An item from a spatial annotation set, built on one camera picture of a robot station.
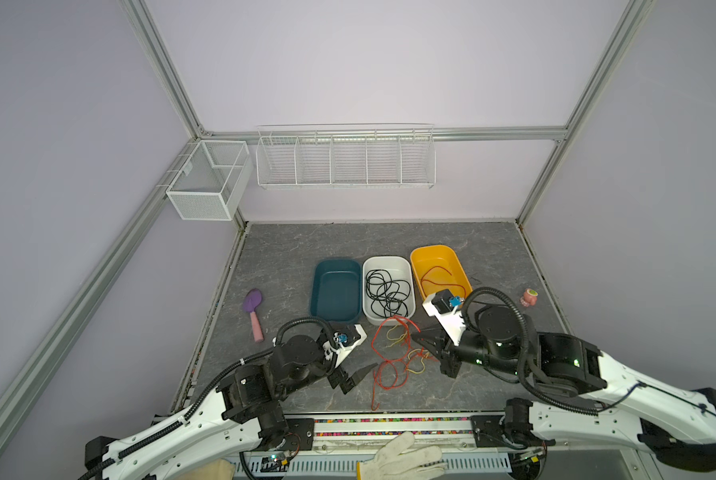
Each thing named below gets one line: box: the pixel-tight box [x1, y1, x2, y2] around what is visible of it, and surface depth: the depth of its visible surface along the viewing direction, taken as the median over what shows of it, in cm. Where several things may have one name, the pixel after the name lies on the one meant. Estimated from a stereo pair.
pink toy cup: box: [520, 288, 539, 307], surface depth 96 cm
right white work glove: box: [356, 432, 449, 480], surface depth 71 cm
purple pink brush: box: [243, 288, 264, 343], surface depth 98 cm
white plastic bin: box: [362, 255, 416, 326], surface depth 103 cm
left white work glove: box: [174, 458, 236, 480], surface depth 71 cm
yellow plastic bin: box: [410, 245, 473, 301], surface depth 107 cm
